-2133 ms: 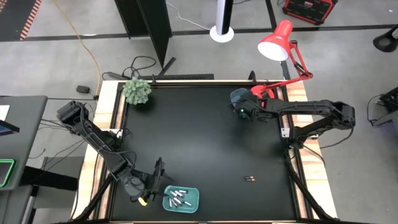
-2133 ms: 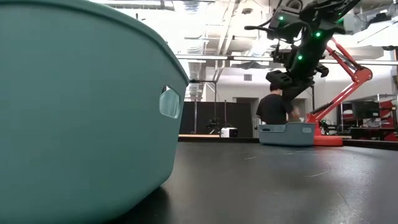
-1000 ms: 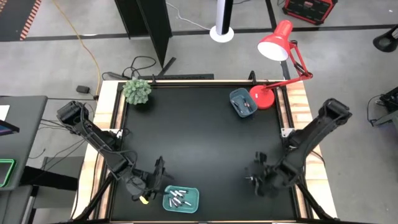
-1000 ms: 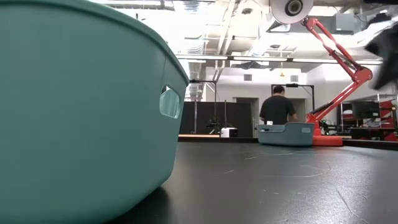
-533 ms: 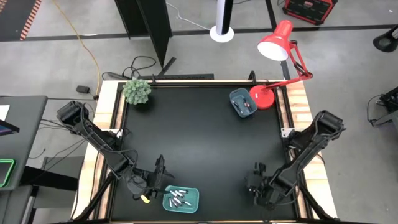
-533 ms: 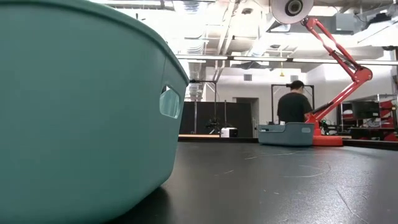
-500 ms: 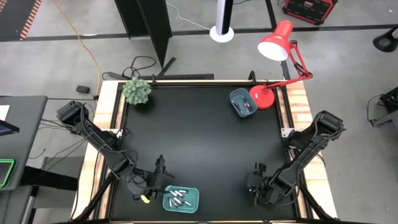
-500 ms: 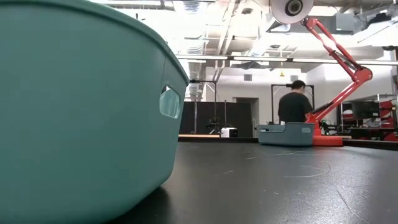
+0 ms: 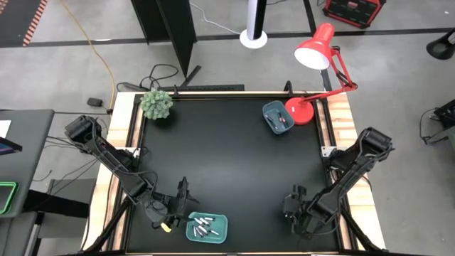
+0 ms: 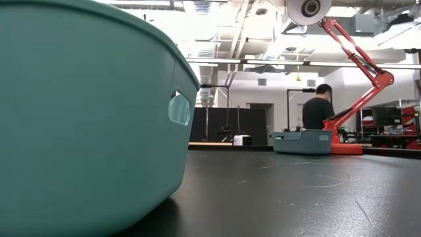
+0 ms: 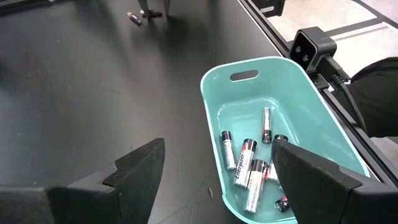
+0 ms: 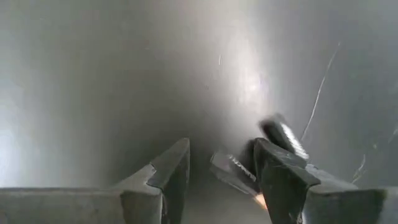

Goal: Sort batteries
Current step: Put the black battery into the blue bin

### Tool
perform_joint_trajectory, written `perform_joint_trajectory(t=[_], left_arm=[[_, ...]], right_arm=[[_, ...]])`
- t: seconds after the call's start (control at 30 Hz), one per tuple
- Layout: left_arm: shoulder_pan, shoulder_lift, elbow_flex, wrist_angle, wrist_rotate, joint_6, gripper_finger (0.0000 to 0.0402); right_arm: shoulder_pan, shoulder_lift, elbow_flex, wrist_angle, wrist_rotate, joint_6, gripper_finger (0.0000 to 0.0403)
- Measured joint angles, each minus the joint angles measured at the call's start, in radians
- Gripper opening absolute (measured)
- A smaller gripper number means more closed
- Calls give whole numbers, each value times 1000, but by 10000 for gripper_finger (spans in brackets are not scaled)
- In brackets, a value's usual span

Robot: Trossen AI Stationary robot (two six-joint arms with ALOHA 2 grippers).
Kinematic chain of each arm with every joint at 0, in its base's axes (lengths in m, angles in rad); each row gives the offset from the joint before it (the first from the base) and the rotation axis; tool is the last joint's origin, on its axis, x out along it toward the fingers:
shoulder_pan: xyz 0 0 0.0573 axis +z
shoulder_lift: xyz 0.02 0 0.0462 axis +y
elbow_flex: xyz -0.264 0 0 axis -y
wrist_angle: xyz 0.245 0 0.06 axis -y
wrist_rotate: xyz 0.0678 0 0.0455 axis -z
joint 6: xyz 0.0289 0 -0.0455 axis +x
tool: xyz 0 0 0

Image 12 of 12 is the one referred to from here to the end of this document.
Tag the black copper-top battery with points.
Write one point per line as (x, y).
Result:
(280, 132)
(231, 169)

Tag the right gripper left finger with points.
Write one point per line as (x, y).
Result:
(93, 205)

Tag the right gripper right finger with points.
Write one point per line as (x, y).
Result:
(311, 202)

